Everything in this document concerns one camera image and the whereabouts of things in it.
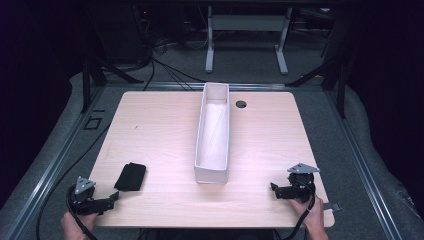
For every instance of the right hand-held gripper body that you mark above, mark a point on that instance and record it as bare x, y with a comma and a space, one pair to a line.
300, 186

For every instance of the person's right hand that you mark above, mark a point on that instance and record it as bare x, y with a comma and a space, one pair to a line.
313, 218

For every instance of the grey metal bracket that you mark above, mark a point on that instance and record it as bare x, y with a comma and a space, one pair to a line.
333, 207

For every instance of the dark cabinet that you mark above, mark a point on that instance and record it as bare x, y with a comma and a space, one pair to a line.
116, 33

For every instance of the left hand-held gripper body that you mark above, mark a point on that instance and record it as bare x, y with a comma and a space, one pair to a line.
83, 196

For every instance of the person's left hand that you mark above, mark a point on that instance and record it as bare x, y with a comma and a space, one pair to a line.
74, 228

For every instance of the black metal stand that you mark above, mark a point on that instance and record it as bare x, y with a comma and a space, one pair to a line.
95, 71
336, 76

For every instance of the white metal table frame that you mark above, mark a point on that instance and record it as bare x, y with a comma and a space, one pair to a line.
246, 23

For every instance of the aluminium frame rail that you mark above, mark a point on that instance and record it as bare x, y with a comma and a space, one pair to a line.
260, 86
363, 160
50, 173

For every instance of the black phone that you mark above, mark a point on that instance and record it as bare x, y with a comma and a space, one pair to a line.
130, 176

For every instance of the long white box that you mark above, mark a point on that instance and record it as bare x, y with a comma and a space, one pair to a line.
213, 140

